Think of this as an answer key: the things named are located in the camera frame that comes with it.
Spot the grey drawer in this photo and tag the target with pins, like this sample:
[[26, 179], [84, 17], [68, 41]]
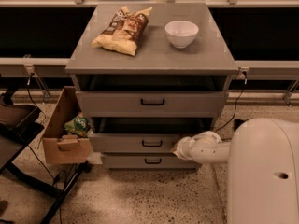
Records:
[[143, 162], [152, 104], [144, 135]]

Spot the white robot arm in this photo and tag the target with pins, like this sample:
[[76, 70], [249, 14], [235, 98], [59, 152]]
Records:
[[263, 169]]

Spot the grey drawer cabinet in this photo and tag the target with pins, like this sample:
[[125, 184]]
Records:
[[205, 65]]

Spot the grey top drawer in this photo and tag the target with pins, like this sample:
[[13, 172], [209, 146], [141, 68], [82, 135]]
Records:
[[152, 104]]

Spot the grey bottom drawer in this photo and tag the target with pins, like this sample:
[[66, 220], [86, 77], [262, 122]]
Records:
[[143, 162]]

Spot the green snack bag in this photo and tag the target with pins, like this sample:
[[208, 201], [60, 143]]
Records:
[[79, 125]]

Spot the yellow brown chip bag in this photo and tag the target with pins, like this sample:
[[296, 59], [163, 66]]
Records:
[[124, 31]]

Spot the white bowl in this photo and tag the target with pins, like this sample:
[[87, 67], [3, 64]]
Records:
[[181, 33]]

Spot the black power adapter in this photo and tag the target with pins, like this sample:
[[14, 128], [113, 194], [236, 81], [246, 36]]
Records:
[[238, 123]]

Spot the cardboard box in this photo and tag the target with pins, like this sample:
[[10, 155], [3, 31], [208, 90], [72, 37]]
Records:
[[60, 146]]

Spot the black desk frame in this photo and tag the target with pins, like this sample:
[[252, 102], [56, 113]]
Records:
[[13, 140]]

